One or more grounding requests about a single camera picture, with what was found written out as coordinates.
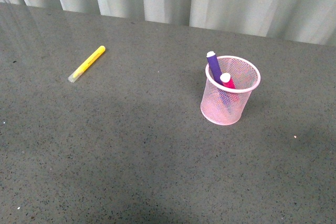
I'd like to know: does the purple marker pen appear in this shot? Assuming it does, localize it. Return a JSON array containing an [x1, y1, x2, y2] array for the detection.
[[206, 51, 233, 109]]

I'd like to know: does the pink marker pen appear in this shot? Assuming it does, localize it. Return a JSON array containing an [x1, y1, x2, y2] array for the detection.
[[220, 72, 239, 102]]

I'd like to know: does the pink mesh pen cup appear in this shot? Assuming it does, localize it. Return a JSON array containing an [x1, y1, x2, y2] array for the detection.
[[201, 56, 261, 125]]

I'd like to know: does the yellow highlighter pen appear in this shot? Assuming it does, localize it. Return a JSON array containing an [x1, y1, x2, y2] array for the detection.
[[68, 46, 106, 83]]

